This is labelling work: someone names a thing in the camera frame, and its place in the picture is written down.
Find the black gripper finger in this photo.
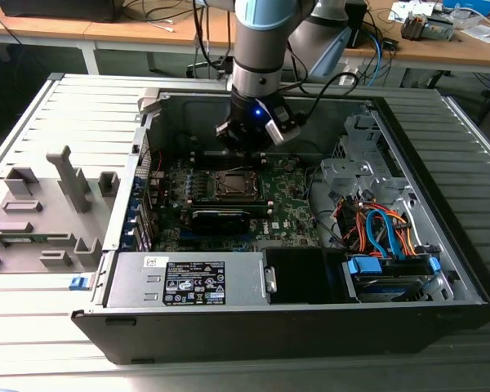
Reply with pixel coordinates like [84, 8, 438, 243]
[215, 118, 251, 159]
[247, 128, 274, 160]

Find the metal CPU locking lever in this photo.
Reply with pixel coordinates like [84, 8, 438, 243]
[216, 163, 254, 176]
[216, 191, 267, 202]

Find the metal socket cover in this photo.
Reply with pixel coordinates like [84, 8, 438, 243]
[215, 169, 260, 197]

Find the silver green CPU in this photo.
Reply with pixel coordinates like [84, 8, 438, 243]
[221, 173, 250, 194]

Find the CPU socket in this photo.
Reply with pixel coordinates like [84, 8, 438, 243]
[212, 167, 260, 198]

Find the CPU cooler heatsink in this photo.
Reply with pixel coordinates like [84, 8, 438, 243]
[399, 11, 429, 42]

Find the black chair base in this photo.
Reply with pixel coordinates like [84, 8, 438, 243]
[185, 56, 234, 81]

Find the green RAM stick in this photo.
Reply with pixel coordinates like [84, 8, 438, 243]
[0, 233, 40, 246]
[190, 198, 269, 217]

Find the green motherboard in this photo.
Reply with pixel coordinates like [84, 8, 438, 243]
[149, 151, 326, 252]

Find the silver metal drive cage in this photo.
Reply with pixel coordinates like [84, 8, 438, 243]
[318, 112, 414, 205]

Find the small black upright box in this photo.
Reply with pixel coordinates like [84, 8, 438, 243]
[345, 0, 369, 50]

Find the silver power supply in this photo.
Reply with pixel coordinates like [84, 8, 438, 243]
[105, 251, 278, 308]

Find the white paper sheet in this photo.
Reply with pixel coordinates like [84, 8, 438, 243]
[387, 0, 439, 24]

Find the grey parts rack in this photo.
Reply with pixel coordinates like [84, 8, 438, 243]
[0, 145, 122, 275]

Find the wooden desk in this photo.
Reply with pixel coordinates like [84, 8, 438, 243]
[342, 0, 490, 89]
[0, 0, 237, 77]

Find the hard disk with blue carrier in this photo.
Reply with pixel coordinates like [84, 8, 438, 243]
[342, 252, 442, 304]

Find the black grey PC case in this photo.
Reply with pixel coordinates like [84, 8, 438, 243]
[70, 83, 490, 365]

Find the grey drive unit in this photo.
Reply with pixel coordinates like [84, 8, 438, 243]
[424, 15, 457, 42]

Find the black computer box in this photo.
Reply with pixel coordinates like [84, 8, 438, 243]
[0, 0, 120, 24]

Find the blue cardboard box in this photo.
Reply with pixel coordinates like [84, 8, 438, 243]
[443, 0, 490, 16]

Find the clear plastic bag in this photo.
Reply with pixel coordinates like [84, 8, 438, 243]
[452, 10, 490, 45]

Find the white depth camera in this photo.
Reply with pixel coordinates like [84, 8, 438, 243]
[264, 97, 303, 147]

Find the dark camera cable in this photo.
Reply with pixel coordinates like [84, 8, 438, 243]
[297, 71, 360, 123]

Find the grey case corner bracket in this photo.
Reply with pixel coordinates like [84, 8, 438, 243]
[137, 86, 165, 115]

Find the white cable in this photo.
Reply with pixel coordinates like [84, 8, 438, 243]
[148, 20, 176, 34]

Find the orange wire bundle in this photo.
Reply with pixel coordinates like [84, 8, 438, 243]
[336, 195, 418, 257]

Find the blue network cable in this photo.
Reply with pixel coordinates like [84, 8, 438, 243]
[367, 31, 390, 87]

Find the blue flat wire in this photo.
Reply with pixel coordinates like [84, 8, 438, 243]
[365, 207, 409, 261]

